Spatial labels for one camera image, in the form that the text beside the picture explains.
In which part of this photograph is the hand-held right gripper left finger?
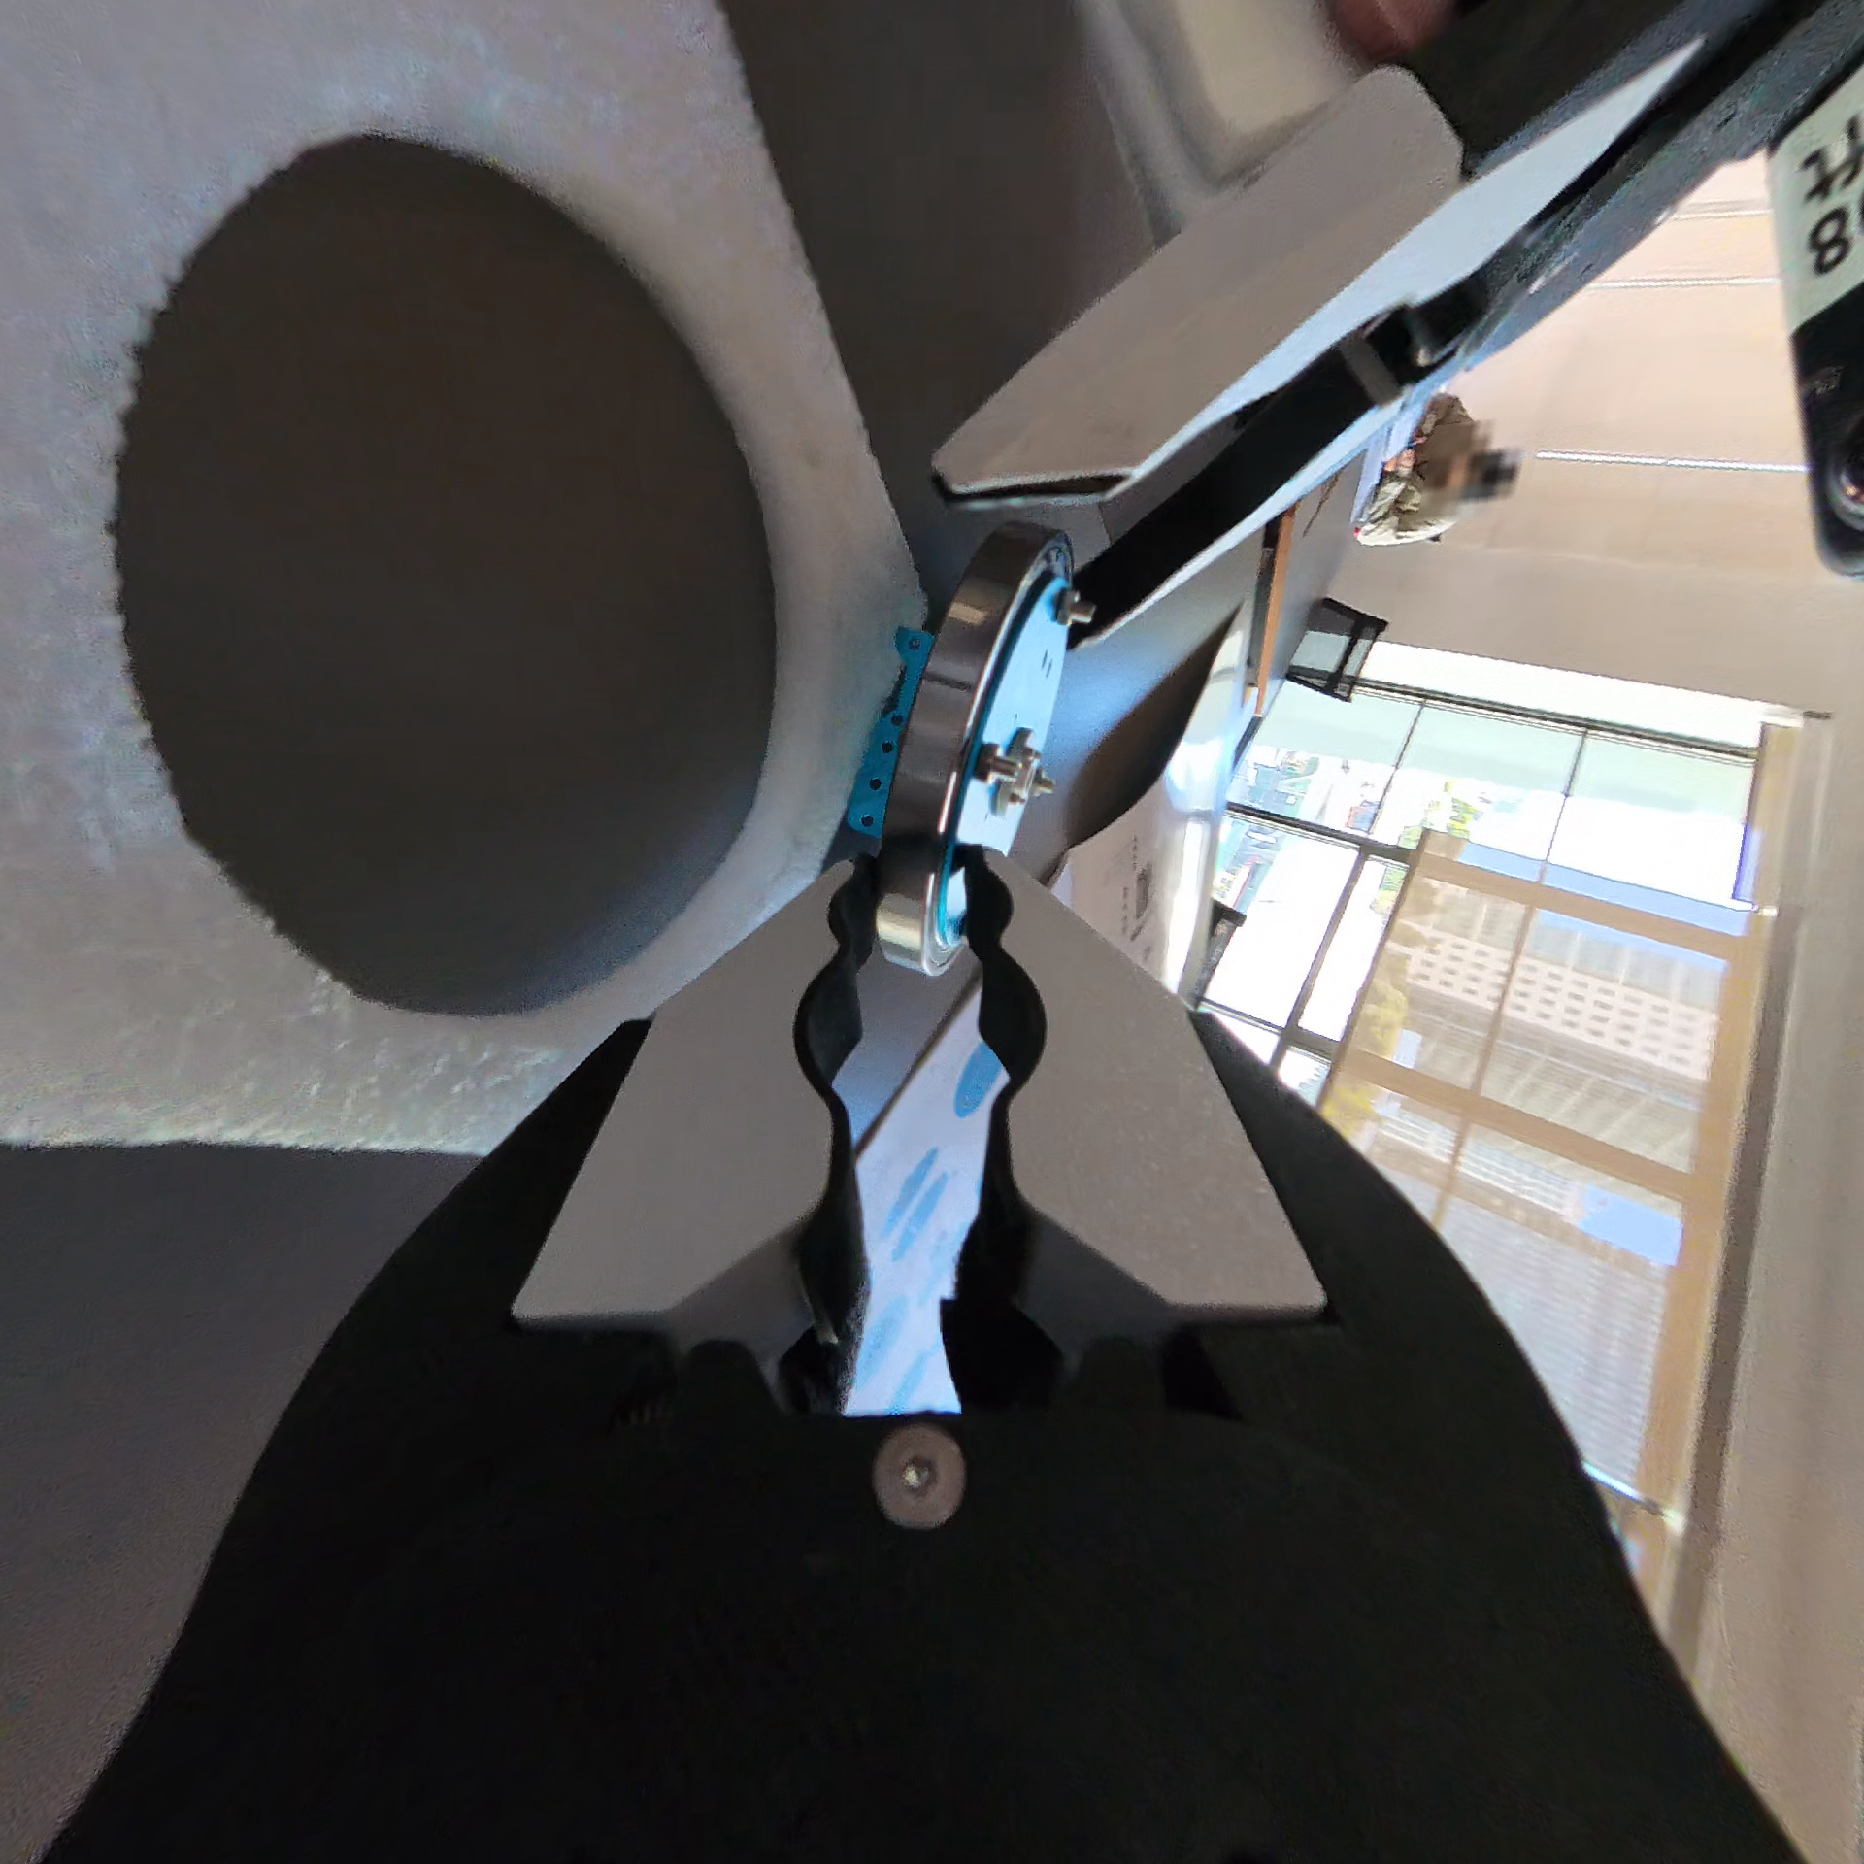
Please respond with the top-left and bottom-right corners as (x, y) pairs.
(514, 857), (885, 1401)

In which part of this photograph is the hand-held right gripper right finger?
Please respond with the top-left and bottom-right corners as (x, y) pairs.
(938, 857), (1330, 1408)

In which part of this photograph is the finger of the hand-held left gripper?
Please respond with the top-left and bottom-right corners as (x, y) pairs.
(1042, 527), (1271, 884)
(931, 36), (1708, 620)

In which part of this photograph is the blue round bearing plate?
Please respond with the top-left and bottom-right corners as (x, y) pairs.
(842, 523), (1109, 980)

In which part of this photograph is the person's left hand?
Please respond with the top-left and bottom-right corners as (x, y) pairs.
(1332, 0), (1459, 62)

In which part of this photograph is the white instruction booklet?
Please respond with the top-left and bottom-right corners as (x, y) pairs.
(837, 813), (1255, 1417)

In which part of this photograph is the large glass window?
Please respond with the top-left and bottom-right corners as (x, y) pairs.
(1195, 641), (1837, 1531)

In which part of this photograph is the white foam block round hole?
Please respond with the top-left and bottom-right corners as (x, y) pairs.
(0, 0), (934, 1158)

